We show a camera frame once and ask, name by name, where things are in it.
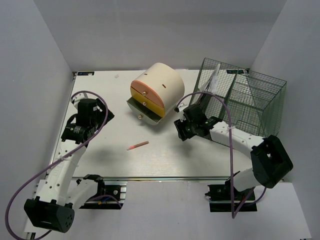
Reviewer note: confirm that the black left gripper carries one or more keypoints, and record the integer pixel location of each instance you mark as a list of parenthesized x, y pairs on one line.
[(103, 114)]

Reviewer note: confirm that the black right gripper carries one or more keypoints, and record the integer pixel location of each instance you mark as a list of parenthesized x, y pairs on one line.
[(182, 133)]

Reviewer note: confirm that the white silver-spined booklet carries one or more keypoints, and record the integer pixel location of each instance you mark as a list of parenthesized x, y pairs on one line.
[(210, 86)]

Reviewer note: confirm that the cream round drawer box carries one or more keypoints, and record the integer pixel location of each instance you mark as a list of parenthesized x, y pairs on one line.
[(155, 93)]

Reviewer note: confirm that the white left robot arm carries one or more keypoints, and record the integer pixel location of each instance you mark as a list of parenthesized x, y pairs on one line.
[(54, 206)]

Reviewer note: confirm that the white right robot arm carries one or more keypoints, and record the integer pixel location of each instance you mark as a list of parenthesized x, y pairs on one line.
[(269, 159)]

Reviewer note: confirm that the red pen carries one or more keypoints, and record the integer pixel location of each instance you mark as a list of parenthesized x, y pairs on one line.
[(137, 145)]

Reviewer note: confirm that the black table corner label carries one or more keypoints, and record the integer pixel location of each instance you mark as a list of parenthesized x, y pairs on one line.
[(85, 73)]

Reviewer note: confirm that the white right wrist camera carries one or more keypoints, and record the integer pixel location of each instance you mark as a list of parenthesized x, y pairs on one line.
[(180, 110)]

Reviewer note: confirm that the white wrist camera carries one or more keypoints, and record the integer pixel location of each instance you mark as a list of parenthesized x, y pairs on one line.
[(76, 99), (180, 110)]

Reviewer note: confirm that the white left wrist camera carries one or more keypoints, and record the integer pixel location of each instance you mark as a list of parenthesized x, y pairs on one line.
[(76, 99)]

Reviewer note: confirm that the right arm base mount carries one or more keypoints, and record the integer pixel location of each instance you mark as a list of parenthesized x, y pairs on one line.
[(219, 198)]

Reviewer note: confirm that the green wire mesh organizer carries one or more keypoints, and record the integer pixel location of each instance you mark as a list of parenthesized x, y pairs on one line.
[(253, 101)]

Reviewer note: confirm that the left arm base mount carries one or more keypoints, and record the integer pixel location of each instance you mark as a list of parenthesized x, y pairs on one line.
[(109, 196)]

